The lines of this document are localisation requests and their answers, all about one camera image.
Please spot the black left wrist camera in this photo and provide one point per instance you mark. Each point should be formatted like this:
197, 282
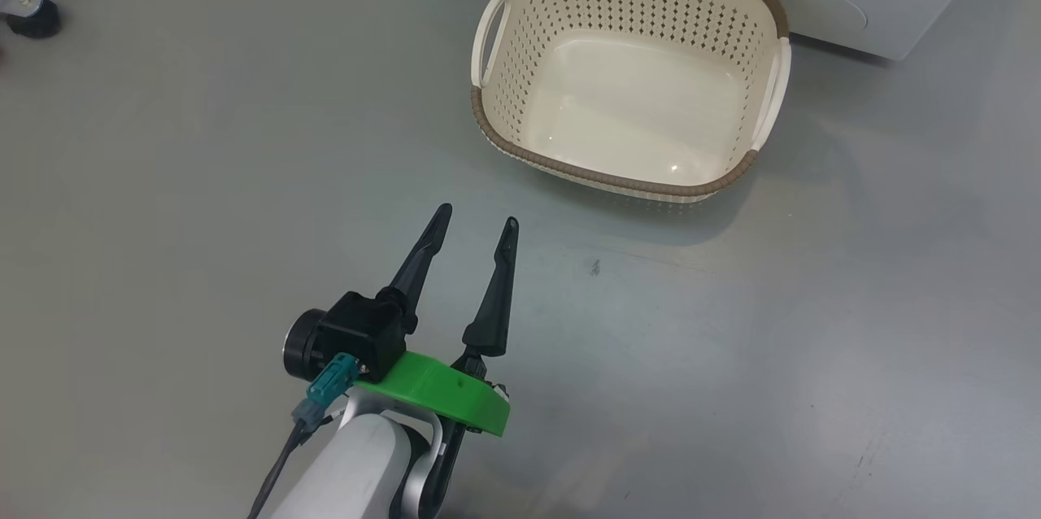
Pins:
362, 332

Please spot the black caster wheel metal bracket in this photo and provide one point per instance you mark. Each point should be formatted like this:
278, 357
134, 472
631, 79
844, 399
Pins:
32, 15

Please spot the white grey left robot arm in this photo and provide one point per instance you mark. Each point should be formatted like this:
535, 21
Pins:
358, 470

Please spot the cream perforated laundry basket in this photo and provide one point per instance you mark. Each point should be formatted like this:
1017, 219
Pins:
634, 96

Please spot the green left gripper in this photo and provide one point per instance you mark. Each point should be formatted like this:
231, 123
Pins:
439, 393

